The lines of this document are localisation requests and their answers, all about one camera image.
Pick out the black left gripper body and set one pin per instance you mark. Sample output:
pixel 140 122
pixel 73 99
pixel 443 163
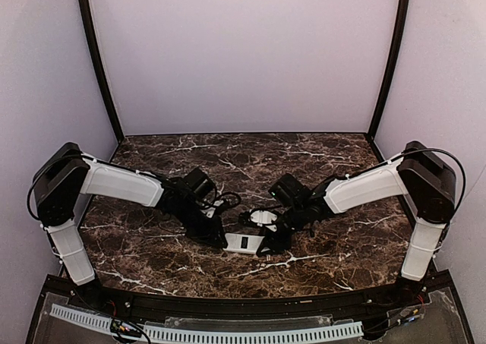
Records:
pixel 207 227

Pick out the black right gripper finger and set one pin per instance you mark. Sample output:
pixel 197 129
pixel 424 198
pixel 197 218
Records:
pixel 262 237
pixel 265 249

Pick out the white red remote control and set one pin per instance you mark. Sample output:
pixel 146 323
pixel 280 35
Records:
pixel 242 244

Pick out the black right frame post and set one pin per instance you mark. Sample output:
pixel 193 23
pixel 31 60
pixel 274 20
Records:
pixel 392 59

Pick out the black frame post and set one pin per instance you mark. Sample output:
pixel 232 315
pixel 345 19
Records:
pixel 392 59
pixel 99 70

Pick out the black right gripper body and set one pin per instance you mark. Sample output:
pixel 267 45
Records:
pixel 279 233

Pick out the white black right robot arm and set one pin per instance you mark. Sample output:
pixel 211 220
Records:
pixel 417 172

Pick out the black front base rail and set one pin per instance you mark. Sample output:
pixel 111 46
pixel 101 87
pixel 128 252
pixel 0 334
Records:
pixel 362 304

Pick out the black left frame post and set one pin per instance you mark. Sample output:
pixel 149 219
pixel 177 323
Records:
pixel 99 70

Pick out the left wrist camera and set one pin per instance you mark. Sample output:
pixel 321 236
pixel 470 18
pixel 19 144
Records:
pixel 222 203

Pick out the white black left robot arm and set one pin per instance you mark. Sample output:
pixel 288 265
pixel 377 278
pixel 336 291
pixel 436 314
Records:
pixel 70 174

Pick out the white slotted cable duct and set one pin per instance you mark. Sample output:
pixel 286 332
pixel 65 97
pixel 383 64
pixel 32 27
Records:
pixel 181 330

